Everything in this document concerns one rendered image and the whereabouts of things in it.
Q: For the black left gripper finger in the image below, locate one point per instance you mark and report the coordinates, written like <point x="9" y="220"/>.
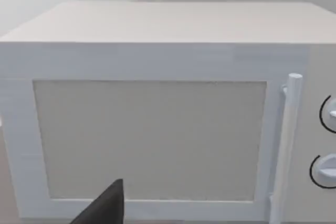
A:
<point x="109" y="205"/>

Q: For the pale microwave door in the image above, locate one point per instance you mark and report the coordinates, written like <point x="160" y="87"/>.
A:
<point x="147" y="140"/>

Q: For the white microwave knob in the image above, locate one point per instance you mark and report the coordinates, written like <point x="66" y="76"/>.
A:
<point x="331" y="115"/>
<point x="326" y="171"/>

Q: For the pale microwave oven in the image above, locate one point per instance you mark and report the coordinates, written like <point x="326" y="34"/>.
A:
<point x="183" y="24"/>

